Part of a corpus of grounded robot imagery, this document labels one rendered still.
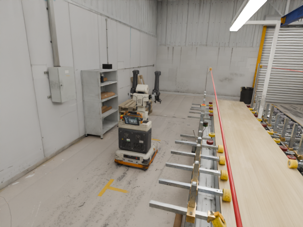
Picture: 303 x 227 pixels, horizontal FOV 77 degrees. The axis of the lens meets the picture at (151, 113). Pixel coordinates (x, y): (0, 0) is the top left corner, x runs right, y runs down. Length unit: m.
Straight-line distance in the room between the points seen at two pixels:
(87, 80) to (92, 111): 0.69
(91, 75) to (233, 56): 7.26
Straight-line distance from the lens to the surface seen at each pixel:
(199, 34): 10.05
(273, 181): 1.96
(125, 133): 3.27
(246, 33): 10.16
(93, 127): 4.60
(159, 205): 1.34
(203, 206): 1.91
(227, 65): 10.00
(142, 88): 3.39
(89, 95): 4.43
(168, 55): 10.16
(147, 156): 3.26
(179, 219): 2.53
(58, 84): 3.65
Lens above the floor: 1.86
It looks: 17 degrees down
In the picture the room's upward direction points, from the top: 2 degrees clockwise
